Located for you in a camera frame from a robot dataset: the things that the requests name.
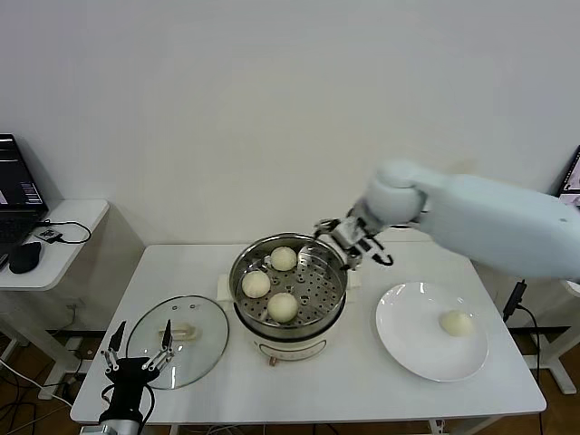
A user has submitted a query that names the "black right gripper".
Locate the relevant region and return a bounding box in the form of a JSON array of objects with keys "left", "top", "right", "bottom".
[{"left": 314, "top": 217, "right": 387, "bottom": 272}]

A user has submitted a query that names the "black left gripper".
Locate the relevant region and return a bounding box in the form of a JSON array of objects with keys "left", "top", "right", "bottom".
[{"left": 101, "top": 318, "right": 176, "bottom": 414}]

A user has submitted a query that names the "white steamed baozi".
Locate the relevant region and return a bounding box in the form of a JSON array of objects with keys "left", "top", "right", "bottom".
[
  {"left": 241, "top": 270, "right": 272, "bottom": 299},
  {"left": 270, "top": 246, "right": 298, "bottom": 272},
  {"left": 438, "top": 310, "right": 475, "bottom": 337},
  {"left": 266, "top": 292, "right": 299, "bottom": 324}
]

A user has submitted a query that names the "round glass pot lid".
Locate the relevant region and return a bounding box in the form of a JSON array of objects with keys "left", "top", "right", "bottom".
[{"left": 125, "top": 295, "right": 230, "bottom": 392}]

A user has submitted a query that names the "stainless steel steamer basket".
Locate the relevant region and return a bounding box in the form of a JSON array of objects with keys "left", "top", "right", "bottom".
[{"left": 227, "top": 233, "right": 349, "bottom": 328}]

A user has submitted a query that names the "white side desk with mouse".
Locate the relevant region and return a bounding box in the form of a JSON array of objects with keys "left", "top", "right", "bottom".
[{"left": 0, "top": 199, "right": 110, "bottom": 402}]

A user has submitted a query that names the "white round plate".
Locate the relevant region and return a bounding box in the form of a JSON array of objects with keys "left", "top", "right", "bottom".
[{"left": 373, "top": 281, "right": 489, "bottom": 382}]

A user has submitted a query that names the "cream electric cooker pot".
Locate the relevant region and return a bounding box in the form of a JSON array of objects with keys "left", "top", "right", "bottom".
[{"left": 216, "top": 260, "right": 365, "bottom": 369}]

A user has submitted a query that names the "small black usb hub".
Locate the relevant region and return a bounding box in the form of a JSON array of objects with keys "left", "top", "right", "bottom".
[{"left": 36, "top": 227, "right": 63, "bottom": 246}]

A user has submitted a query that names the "black computer mouse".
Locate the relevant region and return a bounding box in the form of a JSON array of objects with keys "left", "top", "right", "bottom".
[{"left": 8, "top": 241, "right": 42, "bottom": 276}]

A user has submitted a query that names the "black laptop with code screen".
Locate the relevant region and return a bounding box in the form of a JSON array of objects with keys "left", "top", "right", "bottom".
[{"left": 0, "top": 133, "right": 49, "bottom": 259}]

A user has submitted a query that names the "black laptop with picture screen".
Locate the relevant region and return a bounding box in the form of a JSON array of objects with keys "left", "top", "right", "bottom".
[{"left": 559, "top": 145, "right": 580, "bottom": 209}]

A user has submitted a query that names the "white side desk with label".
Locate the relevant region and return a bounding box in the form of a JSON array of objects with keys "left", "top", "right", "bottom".
[{"left": 541, "top": 278, "right": 580, "bottom": 394}]

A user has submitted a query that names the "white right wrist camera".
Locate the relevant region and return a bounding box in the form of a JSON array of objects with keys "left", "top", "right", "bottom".
[{"left": 335, "top": 220, "right": 366, "bottom": 249}]

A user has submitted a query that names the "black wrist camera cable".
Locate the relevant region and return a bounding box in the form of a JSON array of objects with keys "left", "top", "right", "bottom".
[{"left": 369, "top": 242, "right": 395, "bottom": 267}]

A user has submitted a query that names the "black looped hub cable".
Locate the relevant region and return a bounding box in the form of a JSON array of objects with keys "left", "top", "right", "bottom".
[{"left": 38, "top": 220, "right": 92, "bottom": 247}]

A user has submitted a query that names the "white floor cable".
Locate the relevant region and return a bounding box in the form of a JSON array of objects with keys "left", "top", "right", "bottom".
[{"left": 0, "top": 360, "right": 69, "bottom": 403}]

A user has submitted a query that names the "black cable with adapter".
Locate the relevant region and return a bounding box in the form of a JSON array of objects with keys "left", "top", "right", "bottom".
[{"left": 500, "top": 279, "right": 543, "bottom": 382}]

